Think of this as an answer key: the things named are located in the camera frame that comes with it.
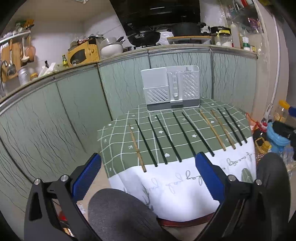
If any black chopstick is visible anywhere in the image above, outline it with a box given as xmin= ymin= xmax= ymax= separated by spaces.
xmin=217 ymin=108 xmax=242 ymax=146
xmin=147 ymin=117 xmax=168 ymax=165
xmin=182 ymin=112 xmax=215 ymax=157
xmin=156 ymin=115 xmax=182 ymax=163
xmin=172 ymin=112 xmax=196 ymax=157
xmin=224 ymin=108 xmax=247 ymax=143
xmin=135 ymin=120 xmax=158 ymax=167

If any wooden chopstick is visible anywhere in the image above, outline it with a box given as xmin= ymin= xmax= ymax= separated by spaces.
xmin=211 ymin=110 xmax=236 ymax=150
xmin=129 ymin=126 xmax=147 ymax=173
xmin=199 ymin=110 xmax=226 ymax=151

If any person's grey trouser knee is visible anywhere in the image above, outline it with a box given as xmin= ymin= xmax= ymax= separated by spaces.
xmin=88 ymin=188 xmax=176 ymax=240

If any cooking oil bottle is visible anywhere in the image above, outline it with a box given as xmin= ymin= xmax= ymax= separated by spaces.
xmin=254 ymin=137 xmax=271 ymax=154

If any green checked tablecloth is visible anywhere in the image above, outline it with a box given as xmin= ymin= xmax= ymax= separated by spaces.
xmin=97 ymin=98 xmax=256 ymax=222

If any blue plastic container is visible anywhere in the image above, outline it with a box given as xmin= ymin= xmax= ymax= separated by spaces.
xmin=266 ymin=122 xmax=290 ymax=154

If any yellow lid glass jar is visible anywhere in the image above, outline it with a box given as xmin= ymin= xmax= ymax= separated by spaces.
xmin=273 ymin=100 xmax=290 ymax=123

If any white grey utensil holder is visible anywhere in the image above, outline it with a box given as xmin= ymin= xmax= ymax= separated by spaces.
xmin=141 ymin=65 xmax=200 ymax=111

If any green glass bottle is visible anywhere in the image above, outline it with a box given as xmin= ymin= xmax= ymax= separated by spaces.
xmin=62 ymin=55 xmax=69 ymax=68

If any yellow microwave oven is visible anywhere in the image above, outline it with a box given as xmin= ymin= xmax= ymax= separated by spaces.
xmin=68 ymin=42 xmax=99 ymax=66

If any white bowl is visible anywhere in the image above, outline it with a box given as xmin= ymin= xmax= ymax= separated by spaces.
xmin=101 ymin=43 xmax=123 ymax=58

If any white squeeze bottle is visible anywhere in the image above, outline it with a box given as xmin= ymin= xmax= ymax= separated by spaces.
xmin=230 ymin=22 xmax=241 ymax=49

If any black cast iron pot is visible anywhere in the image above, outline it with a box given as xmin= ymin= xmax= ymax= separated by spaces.
xmin=167 ymin=22 xmax=206 ymax=37

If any wooden cutting board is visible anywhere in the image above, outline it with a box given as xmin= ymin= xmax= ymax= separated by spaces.
xmin=1 ymin=41 xmax=22 ymax=83

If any black frying pan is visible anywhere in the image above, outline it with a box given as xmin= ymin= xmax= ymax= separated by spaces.
xmin=126 ymin=23 xmax=161 ymax=47

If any black range hood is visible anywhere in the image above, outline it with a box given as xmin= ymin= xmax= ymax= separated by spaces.
xmin=110 ymin=0 xmax=201 ymax=32

